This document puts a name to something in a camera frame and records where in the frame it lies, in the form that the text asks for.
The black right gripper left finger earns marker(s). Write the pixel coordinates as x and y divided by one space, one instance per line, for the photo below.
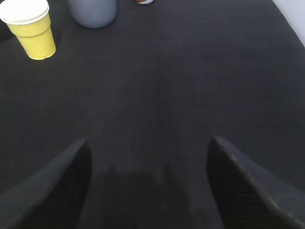
52 198

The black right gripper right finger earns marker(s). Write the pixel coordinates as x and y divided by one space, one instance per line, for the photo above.
247 195

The grey ceramic mug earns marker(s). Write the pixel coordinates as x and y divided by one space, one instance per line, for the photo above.
93 14

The black tablecloth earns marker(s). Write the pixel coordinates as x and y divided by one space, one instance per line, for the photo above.
148 92

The yellow plastic cup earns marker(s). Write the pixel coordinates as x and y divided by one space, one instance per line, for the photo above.
30 22

